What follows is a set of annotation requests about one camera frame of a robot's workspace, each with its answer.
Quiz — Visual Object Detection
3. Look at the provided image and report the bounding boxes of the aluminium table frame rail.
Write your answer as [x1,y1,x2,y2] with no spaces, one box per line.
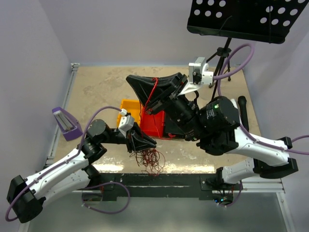
[31,62,80,191]

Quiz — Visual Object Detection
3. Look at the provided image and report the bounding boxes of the yellow plastic bin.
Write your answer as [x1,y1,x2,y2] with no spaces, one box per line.
[120,99,141,125]

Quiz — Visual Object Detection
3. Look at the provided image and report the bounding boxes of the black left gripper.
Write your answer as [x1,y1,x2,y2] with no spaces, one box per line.
[100,122,156,153]

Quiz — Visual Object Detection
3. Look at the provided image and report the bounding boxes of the black music stand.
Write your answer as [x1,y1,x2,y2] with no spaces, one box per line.
[186,0,305,97]

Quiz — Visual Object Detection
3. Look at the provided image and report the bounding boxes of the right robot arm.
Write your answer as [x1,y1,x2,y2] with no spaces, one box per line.
[126,73,298,190]

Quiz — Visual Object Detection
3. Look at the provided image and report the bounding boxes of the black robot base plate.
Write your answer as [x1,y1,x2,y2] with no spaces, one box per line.
[71,172,244,202]

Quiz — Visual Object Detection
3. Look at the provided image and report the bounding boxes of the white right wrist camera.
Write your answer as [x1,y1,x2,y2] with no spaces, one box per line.
[179,57,214,96]

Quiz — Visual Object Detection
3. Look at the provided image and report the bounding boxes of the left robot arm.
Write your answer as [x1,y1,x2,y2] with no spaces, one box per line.
[5,119,156,223]

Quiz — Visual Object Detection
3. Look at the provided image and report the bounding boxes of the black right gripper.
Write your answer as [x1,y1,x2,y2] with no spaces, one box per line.
[127,71,209,141]

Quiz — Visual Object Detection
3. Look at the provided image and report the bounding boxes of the black plastic bin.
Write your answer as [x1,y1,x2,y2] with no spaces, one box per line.
[163,113,185,139]

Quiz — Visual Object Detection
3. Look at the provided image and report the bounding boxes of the red plastic bin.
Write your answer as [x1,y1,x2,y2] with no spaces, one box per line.
[140,108,165,138]

